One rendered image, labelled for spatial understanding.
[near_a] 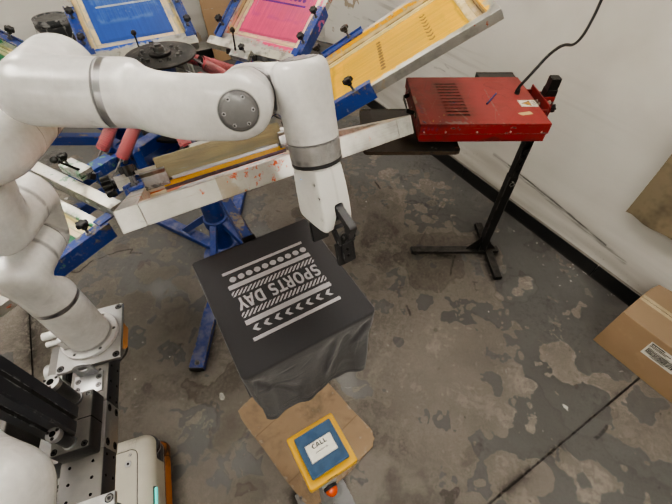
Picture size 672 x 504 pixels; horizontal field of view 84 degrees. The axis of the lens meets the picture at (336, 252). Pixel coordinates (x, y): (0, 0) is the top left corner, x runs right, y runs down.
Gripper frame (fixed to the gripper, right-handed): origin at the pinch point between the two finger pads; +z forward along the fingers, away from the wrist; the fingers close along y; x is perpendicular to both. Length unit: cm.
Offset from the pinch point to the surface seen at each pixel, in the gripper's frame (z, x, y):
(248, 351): 46, -18, -33
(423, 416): 144, 48, -37
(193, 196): -10.4, -17.2, -14.3
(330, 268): 42, 18, -47
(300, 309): 44, 2, -38
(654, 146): 50, 200, -39
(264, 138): 0, 14, -72
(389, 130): -10.5, 23.2, -14.4
